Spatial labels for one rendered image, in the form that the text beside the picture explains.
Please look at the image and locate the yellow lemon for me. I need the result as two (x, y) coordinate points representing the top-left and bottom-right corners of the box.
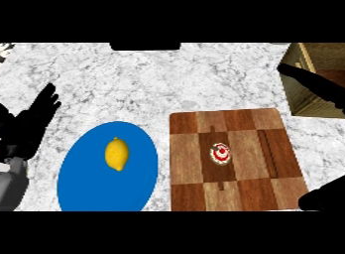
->
(103, 136), (131, 173)

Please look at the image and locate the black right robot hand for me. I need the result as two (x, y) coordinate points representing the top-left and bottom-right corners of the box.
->
(276, 63), (345, 212)

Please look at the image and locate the blue oval plate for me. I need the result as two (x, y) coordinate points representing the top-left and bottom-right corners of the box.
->
(56, 120), (161, 212)

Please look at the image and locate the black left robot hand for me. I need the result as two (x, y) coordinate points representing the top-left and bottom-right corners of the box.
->
(0, 82), (63, 165)

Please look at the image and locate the checkered wooden cutting board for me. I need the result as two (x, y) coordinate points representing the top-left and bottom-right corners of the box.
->
(168, 107), (311, 212)

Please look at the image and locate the red and white cupcake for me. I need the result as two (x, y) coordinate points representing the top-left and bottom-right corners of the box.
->
(208, 142), (235, 167)

